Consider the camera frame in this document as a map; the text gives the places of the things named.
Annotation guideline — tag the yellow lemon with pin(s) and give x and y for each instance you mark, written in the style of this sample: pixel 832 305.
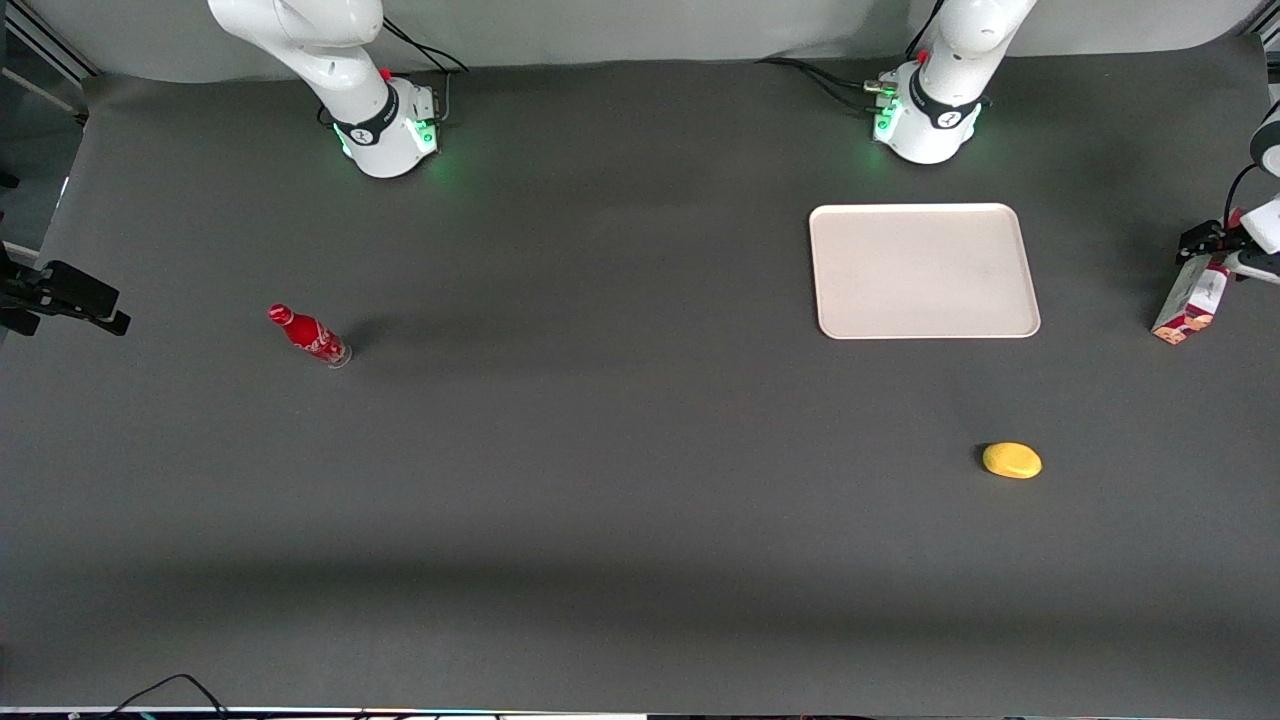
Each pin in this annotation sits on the yellow lemon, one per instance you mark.
pixel 1012 460

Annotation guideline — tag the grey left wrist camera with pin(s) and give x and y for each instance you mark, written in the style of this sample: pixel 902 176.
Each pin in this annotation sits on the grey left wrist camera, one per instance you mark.
pixel 1258 265

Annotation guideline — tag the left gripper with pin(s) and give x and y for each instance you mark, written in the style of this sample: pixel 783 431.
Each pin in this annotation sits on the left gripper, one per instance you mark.
pixel 1203 240

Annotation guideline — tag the red cola bottle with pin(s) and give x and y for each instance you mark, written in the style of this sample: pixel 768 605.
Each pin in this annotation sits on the red cola bottle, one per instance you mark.
pixel 310 335

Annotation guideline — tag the aluminium frame rail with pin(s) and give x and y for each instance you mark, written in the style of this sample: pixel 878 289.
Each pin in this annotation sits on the aluminium frame rail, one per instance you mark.
pixel 50 45

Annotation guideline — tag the red cookie box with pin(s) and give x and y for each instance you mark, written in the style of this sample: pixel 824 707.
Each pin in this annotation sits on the red cookie box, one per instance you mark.
pixel 1190 310

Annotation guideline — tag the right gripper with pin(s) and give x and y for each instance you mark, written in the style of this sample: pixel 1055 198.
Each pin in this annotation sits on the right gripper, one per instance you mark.
pixel 62 287

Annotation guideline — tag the beige plastic tray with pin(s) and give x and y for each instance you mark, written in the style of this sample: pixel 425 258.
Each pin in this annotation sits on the beige plastic tray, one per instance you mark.
pixel 922 270

